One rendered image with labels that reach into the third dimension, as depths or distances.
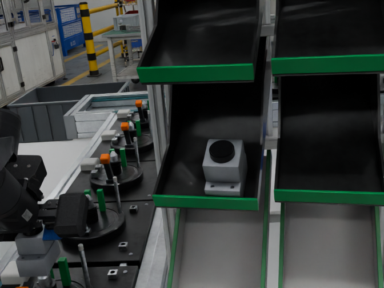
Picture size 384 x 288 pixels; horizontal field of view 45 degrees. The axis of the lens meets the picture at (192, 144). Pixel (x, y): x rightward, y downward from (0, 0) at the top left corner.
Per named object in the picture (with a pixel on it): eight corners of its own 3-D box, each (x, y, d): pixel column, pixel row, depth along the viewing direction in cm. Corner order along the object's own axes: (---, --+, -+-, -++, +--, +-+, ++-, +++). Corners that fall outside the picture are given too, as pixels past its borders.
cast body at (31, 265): (47, 276, 68) (38, 236, 66) (19, 278, 69) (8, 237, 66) (64, 244, 76) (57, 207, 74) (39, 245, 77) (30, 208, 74)
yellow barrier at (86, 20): (98, 76, 745) (86, 2, 705) (86, 76, 749) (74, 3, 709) (153, 43, 1056) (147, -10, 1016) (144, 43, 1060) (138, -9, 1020)
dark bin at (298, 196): (386, 207, 55) (395, 166, 50) (274, 203, 58) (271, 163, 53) (367, 64, 74) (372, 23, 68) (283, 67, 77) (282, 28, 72)
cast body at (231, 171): (242, 207, 56) (236, 169, 52) (207, 205, 58) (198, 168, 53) (249, 156, 62) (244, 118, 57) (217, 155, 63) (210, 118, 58)
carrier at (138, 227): (140, 269, 87) (132, 210, 83) (17, 273, 89) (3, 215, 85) (157, 207, 109) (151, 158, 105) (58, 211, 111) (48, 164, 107)
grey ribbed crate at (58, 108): (121, 138, 261) (115, 98, 253) (14, 144, 266) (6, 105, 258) (134, 115, 301) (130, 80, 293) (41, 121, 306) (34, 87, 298)
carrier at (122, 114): (175, 136, 156) (172, 100, 151) (106, 140, 158) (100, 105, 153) (181, 115, 178) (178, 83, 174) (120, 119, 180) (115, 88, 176)
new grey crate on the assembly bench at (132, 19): (136, 30, 593) (134, 16, 587) (113, 31, 598) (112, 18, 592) (143, 26, 630) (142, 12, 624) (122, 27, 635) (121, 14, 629)
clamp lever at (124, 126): (132, 145, 137) (127, 126, 132) (125, 146, 138) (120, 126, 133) (133, 137, 140) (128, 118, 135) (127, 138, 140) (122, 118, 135)
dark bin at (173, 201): (258, 212, 56) (254, 172, 51) (155, 208, 59) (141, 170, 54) (272, 70, 75) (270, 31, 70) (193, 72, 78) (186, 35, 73)
